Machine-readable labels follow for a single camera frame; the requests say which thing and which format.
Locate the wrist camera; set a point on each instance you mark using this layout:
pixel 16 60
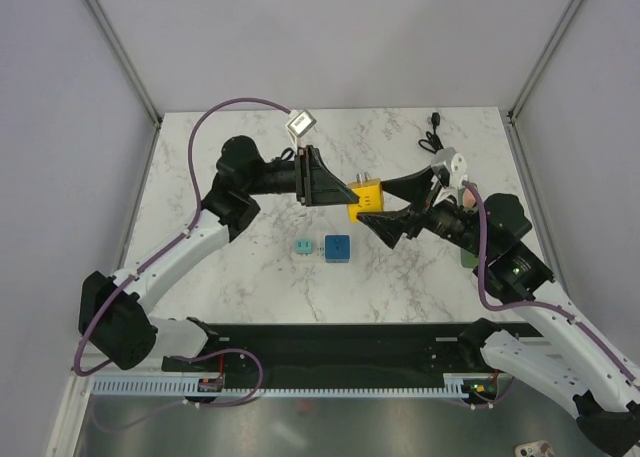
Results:
pixel 300 122
pixel 450 172

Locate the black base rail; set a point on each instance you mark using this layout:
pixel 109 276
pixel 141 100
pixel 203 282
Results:
pixel 341 355

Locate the green power strip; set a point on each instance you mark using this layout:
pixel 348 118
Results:
pixel 468 260

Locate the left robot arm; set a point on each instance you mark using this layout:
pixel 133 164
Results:
pixel 114 309

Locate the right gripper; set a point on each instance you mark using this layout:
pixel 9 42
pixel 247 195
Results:
pixel 389 225

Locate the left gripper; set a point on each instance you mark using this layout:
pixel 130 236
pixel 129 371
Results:
pixel 315 184

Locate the yellow cube socket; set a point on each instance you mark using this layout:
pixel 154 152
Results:
pixel 370 194

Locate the blue cube socket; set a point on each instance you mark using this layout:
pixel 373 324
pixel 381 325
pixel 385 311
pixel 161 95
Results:
pixel 337 248

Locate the white cable duct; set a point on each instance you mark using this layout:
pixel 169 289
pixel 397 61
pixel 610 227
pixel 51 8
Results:
pixel 454 386

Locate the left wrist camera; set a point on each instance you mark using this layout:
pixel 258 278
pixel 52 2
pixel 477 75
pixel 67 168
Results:
pixel 300 122

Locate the teal usb charger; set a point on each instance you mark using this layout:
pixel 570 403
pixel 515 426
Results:
pixel 303 246

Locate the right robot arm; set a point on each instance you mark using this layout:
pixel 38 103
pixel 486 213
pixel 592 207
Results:
pixel 593 381

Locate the pink plug adapter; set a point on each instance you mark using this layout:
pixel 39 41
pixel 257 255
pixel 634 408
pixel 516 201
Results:
pixel 468 199

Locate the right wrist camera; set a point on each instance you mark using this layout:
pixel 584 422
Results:
pixel 450 172

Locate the white triangular power strip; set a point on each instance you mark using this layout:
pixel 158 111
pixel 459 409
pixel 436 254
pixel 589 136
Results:
pixel 316 230

